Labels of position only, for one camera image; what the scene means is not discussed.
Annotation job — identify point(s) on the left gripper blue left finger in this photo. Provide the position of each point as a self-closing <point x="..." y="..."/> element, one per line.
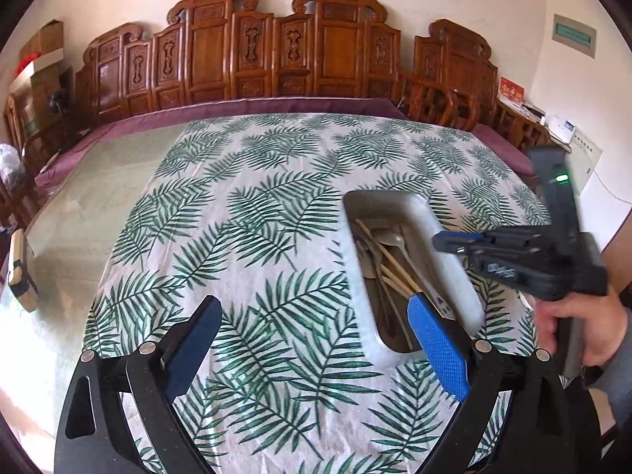
<point x="93" y="434"/>

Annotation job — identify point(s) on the stainless steel fork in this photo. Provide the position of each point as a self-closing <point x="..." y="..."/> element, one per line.
<point x="383" y="314"/>

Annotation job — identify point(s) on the stainless steel spoon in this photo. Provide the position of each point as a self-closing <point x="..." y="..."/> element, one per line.
<point x="390" y="237"/>

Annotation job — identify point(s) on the carved wooden armchair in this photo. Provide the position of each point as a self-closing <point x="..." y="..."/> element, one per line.
<point x="459" y="60"/>

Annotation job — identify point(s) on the small wooden block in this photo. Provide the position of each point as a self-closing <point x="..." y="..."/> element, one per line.
<point x="21" y="273"/>

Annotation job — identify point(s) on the white blue device box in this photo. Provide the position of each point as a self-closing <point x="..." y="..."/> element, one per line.
<point x="562" y="130"/>

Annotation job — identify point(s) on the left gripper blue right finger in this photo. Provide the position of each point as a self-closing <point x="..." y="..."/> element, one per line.
<point x="536" y="435"/>

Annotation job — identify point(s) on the white plastic bag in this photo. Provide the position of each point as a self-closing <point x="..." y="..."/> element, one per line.
<point x="12" y="170"/>

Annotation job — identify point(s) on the wooden chair at left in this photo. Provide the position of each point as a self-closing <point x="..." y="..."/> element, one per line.
<point x="19" y="200"/>

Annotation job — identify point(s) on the palm leaf print tablecloth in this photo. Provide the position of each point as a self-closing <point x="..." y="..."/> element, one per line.
<point x="247" y="209"/>

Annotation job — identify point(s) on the person's right hand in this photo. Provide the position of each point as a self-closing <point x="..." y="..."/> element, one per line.
<point x="605" y="323"/>

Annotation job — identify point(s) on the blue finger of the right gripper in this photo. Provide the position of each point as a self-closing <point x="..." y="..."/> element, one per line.
<point x="457" y="243"/>

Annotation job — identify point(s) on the carved wooden long bench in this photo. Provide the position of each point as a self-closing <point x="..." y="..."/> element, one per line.
<point x="220" y="50"/>

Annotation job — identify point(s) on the red decorated box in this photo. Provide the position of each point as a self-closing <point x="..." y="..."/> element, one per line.
<point x="510" y="93"/>

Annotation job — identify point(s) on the grey rectangular utensil tray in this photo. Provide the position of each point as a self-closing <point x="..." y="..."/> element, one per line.
<point x="412" y="216"/>

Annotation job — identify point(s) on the white wall panel box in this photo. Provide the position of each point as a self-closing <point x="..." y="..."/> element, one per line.
<point x="584" y="157"/>

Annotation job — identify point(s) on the green wall sign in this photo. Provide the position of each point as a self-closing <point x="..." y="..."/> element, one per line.
<point x="575" y="35"/>

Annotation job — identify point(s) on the stacked cardboard boxes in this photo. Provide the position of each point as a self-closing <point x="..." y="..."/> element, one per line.
<point x="38" y="78"/>

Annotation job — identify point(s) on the purple armchair cushion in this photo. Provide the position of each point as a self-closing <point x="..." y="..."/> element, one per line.
<point x="515" y="159"/>

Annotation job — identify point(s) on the purple bench cushion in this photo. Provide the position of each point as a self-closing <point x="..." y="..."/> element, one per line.
<point x="53" y="175"/>

